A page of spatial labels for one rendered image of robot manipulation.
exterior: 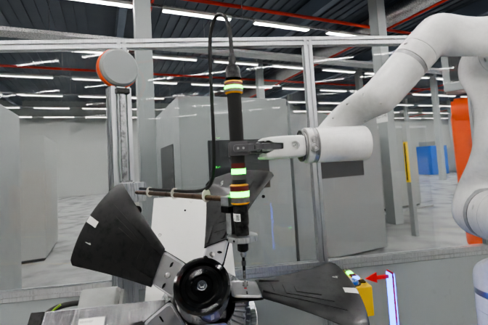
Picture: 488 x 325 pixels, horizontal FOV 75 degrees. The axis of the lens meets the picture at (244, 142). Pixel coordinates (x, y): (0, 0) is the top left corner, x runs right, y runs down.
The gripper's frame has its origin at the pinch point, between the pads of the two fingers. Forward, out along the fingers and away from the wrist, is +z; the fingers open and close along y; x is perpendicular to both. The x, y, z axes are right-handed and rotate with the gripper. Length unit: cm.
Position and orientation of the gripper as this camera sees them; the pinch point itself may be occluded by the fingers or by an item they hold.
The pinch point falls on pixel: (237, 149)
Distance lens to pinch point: 74.5
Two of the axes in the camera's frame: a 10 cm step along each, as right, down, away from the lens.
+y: -1.2, 0.7, 9.9
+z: -9.9, 0.4, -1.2
